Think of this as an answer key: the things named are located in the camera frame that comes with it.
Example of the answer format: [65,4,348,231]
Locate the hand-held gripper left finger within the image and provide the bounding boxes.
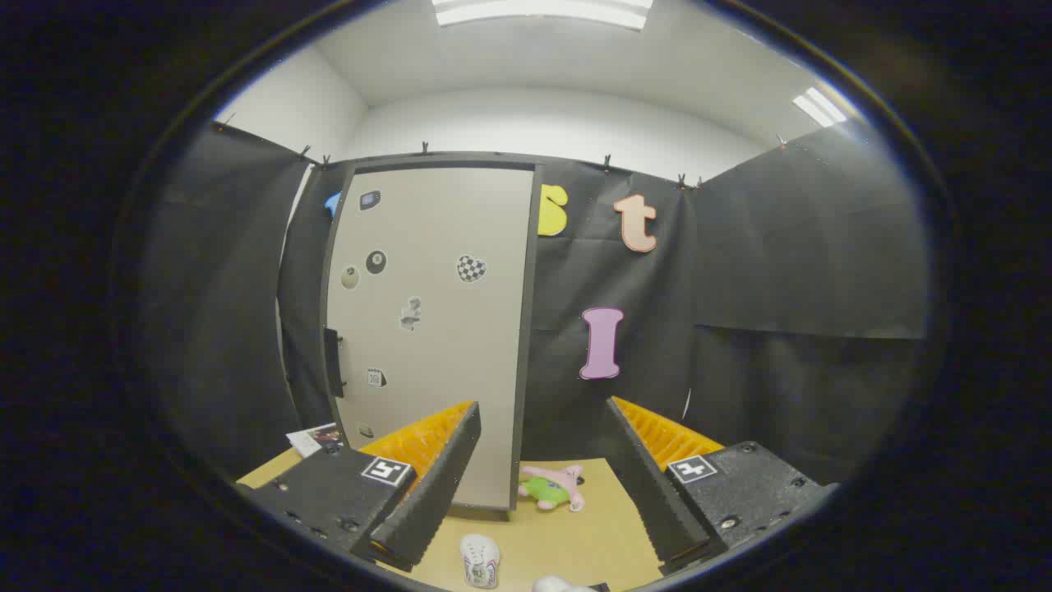
[237,400,482,574]

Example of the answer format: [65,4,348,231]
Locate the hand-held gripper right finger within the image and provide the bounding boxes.
[604,396,841,575]

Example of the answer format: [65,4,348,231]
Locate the black door handle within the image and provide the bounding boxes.
[323,327,346,400]

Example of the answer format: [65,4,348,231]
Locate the grey shoe cabinet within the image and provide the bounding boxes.
[316,152,543,515]

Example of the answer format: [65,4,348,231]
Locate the pink and green plush toy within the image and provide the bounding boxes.
[518,465,586,513]

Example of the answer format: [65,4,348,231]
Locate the white picture book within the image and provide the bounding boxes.
[286,423,346,459]

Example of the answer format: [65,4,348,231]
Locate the black backdrop cloth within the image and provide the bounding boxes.
[140,122,934,494]

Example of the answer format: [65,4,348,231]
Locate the small ceiling light panel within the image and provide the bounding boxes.
[791,86,847,128]

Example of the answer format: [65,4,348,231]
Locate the long ceiling light panel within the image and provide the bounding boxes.
[431,0,654,31]

